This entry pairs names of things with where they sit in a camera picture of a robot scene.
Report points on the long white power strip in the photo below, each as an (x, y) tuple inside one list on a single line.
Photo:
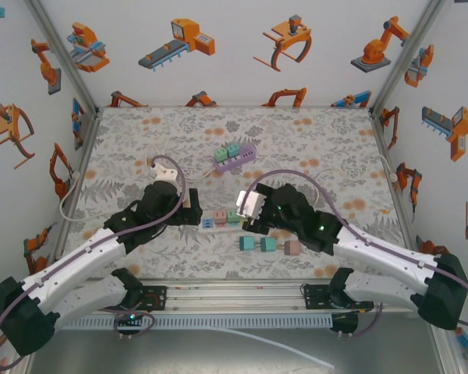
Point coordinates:
[(206, 224)]

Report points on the teal plug adapter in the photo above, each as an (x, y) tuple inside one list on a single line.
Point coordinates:
[(269, 244), (232, 150), (249, 243)]

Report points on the short purple power strip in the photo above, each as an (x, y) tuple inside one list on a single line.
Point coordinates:
[(242, 156)]

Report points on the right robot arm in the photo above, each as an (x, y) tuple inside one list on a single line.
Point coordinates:
[(382, 265)]

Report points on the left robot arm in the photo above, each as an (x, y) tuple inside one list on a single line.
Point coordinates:
[(74, 272)]

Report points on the floral table mat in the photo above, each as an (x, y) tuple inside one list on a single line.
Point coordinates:
[(296, 136)]

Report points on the circuit board with green light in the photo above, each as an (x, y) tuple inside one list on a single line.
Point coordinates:
[(129, 317)]

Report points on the black connector box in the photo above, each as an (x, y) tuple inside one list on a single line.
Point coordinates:
[(345, 323)]

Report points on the translucent white tube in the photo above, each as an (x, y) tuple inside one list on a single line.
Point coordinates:
[(281, 344)]

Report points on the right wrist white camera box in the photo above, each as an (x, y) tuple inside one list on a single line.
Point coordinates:
[(251, 204)]

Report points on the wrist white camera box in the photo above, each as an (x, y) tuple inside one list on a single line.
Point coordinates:
[(251, 204), (165, 173)]

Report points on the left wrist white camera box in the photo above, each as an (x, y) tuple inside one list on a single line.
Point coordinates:
[(165, 173)]

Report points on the aluminium frame rail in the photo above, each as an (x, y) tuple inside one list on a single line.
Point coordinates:
[(238, 296)]

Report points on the aluminium frame post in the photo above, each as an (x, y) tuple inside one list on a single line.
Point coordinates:
[(405, 58), (62, 58)]

